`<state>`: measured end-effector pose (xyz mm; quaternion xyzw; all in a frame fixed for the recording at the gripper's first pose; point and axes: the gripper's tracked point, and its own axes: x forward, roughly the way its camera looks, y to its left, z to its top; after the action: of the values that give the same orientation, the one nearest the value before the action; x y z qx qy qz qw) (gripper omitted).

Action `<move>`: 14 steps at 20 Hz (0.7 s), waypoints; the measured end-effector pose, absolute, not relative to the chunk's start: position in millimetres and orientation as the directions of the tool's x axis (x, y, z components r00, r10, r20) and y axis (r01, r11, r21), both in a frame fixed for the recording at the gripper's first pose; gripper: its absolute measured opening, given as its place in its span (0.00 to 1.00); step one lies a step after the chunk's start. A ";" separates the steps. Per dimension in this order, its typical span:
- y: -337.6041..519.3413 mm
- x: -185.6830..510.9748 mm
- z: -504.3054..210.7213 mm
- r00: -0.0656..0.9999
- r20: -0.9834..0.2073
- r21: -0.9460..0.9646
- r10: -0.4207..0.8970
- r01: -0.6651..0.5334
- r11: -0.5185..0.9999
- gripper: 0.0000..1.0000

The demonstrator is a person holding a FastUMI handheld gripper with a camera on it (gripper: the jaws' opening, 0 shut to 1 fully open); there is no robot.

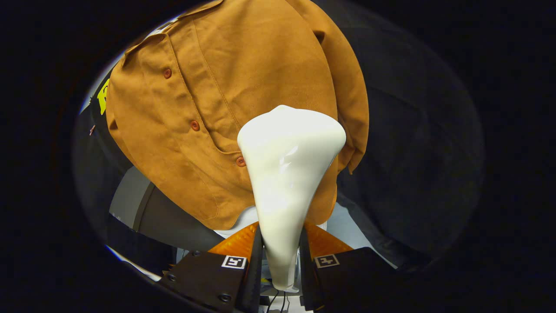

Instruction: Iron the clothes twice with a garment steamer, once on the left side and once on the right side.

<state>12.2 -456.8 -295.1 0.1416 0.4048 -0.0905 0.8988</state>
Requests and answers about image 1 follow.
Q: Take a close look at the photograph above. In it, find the black backdrop cloth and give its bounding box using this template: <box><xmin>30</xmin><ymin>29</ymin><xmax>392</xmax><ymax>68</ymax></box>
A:
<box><xmin>74</xmin><ymin>0</ymin><xmax>485</xmax><ymax>279</ymax></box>

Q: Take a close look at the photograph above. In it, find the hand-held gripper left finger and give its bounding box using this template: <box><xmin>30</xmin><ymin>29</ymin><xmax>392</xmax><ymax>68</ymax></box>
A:
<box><xmin>159</xmin><ymin>222</ymin><xmax>264</xmax><ymax>313</ymax></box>

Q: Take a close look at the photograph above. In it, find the orange-brown button shirt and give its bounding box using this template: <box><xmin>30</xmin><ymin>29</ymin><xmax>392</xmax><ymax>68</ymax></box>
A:
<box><xmin>106</xmin><ymin>0</ymin><xmax>370</xmax><ymax>231</ymax></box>

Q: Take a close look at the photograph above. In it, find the white garment steamer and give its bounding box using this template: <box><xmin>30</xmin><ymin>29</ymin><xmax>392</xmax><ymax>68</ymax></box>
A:
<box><xmin>237</xmin><ymin>104</ymin><xmax>347</xmax><ymax>293</ymax></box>

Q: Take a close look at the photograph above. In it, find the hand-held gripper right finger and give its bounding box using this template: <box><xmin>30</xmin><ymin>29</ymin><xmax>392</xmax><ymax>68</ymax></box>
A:
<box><xmin>299</xmin><ymin>222</ymin><xmax>400</xmax><ymax>312</ymax></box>

